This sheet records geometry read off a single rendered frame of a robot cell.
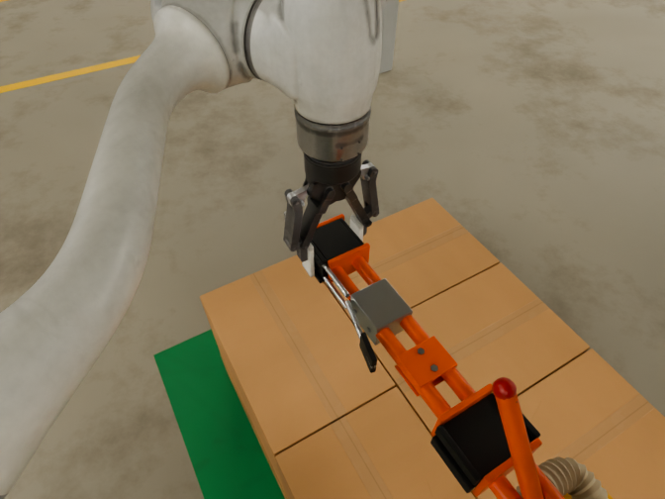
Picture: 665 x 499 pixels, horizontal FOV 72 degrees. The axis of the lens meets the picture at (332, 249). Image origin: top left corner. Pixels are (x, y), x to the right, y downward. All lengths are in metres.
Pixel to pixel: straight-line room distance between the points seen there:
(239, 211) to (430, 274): 1.36
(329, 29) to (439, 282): 1.27
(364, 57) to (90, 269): 0.32
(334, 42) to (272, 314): 1.17
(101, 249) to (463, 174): 2.72
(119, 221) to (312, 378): 1.10
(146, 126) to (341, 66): 0.19
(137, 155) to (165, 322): 1.88
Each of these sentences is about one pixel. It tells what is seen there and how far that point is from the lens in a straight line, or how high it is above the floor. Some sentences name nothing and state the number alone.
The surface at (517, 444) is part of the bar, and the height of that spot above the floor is 1.34.
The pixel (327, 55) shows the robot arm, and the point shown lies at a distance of 0.49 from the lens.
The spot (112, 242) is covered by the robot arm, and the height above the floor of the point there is 1.57.
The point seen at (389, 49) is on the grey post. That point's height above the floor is 0.18.
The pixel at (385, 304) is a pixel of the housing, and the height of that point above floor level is 1.28.
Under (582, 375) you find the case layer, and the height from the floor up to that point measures 0.54.
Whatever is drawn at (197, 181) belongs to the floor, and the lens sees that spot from 2.94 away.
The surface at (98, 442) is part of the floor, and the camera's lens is 2.13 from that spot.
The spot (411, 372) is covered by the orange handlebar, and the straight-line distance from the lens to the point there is 0.62.
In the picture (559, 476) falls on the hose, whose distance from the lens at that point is 0.68.
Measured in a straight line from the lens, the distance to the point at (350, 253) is 0.71.
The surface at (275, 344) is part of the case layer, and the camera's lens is 1.49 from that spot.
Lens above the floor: 1.83
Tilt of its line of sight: 49 degrees down
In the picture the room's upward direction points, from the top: straight up
